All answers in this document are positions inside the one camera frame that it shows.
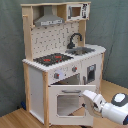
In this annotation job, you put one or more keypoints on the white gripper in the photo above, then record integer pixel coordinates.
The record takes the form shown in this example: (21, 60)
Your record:
(94, 103)

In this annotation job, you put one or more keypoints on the white oven door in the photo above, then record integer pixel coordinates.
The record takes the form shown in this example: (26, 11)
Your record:
(64, 100)

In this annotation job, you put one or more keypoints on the red stove knob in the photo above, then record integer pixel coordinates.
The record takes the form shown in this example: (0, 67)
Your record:
(74, 69)
(56, 76)

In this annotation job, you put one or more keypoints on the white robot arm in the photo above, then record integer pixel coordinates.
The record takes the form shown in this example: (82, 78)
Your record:
(116, 110)

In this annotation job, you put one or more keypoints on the wooden toy kitchen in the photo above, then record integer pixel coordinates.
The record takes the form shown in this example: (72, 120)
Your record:
(45, 40)

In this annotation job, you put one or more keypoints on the white dishwasher door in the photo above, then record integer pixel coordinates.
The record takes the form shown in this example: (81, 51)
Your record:
(91, 71)

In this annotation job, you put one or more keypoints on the metal sink basin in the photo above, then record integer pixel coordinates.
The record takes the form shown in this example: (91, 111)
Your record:
(79, 51)

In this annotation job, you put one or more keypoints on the black toy faucet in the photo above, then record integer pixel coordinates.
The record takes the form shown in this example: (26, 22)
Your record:
(71, 44)

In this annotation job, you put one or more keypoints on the black stovetop red burners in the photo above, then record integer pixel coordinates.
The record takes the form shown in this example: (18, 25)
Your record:
(52, 59)

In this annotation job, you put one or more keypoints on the toy microwave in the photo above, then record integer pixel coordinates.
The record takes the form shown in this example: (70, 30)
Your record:
(77, 11)

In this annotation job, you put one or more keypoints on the grey range hood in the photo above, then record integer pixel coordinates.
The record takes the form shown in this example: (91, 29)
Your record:
(48, 18)

